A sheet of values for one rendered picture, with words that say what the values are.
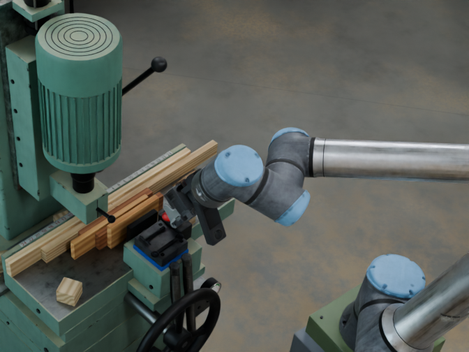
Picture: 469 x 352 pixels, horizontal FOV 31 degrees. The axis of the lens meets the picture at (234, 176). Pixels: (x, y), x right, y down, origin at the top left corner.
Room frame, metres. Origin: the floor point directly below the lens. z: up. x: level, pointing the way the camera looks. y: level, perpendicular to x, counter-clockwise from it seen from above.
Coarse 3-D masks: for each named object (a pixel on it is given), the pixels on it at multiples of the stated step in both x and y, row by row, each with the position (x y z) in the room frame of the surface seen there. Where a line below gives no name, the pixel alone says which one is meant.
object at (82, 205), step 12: (60, 180) 1.43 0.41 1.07; (72, 180) 1.43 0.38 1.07; (60, 192) 1.41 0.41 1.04; (72, 192) 1.39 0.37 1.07; (96, 192) 1.41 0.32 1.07; (72, 204) 1.39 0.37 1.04; (84, 204) 1.36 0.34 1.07; (96, 204) 1.38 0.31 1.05; (84, 216) 1.36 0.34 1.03; (96, 216) 1.38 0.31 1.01
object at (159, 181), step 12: (216, 144) 1.78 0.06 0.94; (192, 156) 1.71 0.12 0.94; (204, 156) 1.74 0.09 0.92; (168, 168) 1.65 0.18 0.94; (180, 168) 1.67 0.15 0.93; (192, 168) 1.71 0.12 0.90; (156, 180) 1.60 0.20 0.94; (168, 180) 1.63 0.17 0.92; (132, 192) 1.55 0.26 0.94; (120, 204) 1.50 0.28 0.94; (72, 228) 1.40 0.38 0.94; (60, 240) 1.35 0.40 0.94; (48, 252) 1.31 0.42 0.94; (60, 252) 1.34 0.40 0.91
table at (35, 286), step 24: (48, 264) 1.31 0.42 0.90; (72, 264) 1.32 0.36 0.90; (96, 264) 1.33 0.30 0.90; (120, 264) 1.34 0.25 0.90; (24, 288) 1.22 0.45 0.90; (48, 288) 1.23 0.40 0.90; (96, 288) 1.25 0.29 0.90; (120, 288) 1.29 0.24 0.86; (144, 288) 1.30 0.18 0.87; (48, 312) 1.17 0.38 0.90; (72, 312) 1.18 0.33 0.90
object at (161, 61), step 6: (156, 60) 1.46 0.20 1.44; (162, 60) 1.47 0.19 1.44; (156, 66) 1.45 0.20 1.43; (162, 66) 1.46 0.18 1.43; (144, 72) 1.49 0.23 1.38; (150, 72) 1.48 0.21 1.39; (138, 78) 1.50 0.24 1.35; (144, 78) 1.49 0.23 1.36; (132, 84) 1.51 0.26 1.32; (138, 84) 1.51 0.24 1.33; (126, 90) 1.52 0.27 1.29
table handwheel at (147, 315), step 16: (208, 288) 1.29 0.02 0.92; (128, 304) 1.29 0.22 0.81; (176, 304) 1.20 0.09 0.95; (192, 304) 1.22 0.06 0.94; (160, 320) 1.16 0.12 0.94; (208, 320) 1.30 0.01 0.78; (144, 336) 1.13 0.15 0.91; (176, 336) 1.20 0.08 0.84; (192, 336) 1.24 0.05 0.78; (208, 336) 1.28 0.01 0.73
